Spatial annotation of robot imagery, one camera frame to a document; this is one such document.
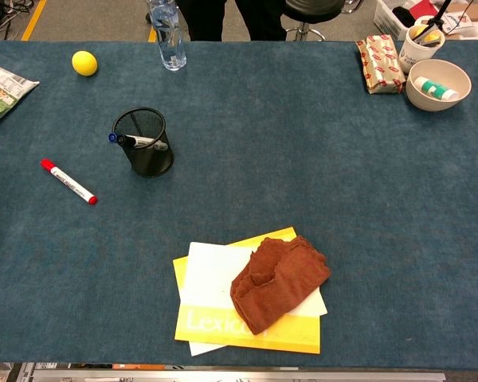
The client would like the red capped whiteboard marker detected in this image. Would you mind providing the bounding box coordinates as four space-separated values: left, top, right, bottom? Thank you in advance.
40 158 99 206

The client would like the black pen cup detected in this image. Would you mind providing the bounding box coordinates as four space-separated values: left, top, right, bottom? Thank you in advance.
112 107 175 178

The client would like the black capped marker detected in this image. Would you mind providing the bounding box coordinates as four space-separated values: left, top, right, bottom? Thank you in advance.
116 134 170 153

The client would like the blue felt table mat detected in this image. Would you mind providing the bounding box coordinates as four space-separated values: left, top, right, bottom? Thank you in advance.
0 39 478 369

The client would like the white paper sheet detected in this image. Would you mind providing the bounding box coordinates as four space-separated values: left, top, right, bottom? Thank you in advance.
178 240 329 357

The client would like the brown folded cloth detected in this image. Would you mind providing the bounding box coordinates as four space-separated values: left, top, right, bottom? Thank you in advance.
229 235 332 337

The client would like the yellow Lexicon book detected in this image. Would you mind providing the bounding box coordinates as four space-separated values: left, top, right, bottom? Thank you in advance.
171 226 322 355

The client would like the clear plastic water bottle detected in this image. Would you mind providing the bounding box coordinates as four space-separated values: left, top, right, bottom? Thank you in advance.
145 0 188 72

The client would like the person in black trousers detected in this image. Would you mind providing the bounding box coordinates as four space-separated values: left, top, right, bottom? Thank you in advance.
144 0 288 42

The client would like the beige red patterned snack pack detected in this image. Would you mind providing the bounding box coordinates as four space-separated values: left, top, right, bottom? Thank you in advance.
355 33 407 96

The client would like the black round stool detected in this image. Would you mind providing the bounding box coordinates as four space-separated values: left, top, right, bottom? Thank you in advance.
281 0 364 42

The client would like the yellow ball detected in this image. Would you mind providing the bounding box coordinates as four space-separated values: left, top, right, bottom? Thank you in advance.
71 50 100 77

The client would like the beige bowl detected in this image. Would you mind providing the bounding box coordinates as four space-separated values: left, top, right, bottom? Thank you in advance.
405 58 473 113

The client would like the white paper cup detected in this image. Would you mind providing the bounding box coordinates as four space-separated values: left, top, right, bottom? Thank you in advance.
398 24 447 75

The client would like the white green tube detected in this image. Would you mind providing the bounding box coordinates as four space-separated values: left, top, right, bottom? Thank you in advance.
413 76 460 102

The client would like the white plastic basket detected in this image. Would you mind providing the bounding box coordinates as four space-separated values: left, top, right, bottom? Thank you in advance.
373 0 415 41

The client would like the yellow object in cup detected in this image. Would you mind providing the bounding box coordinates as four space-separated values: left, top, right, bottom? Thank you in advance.
410 24 442 45

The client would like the printed white green snack bag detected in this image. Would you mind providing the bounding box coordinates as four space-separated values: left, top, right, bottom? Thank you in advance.
0 55 41 137

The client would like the black stand rod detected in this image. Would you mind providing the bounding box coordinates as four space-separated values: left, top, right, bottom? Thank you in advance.
420 0 453 33

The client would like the printed magazine stack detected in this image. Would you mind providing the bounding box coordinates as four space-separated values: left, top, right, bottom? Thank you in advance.
0 362 33 382

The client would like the aluminium profile rail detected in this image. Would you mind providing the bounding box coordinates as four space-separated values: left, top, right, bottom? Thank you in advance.
30 368 448 382

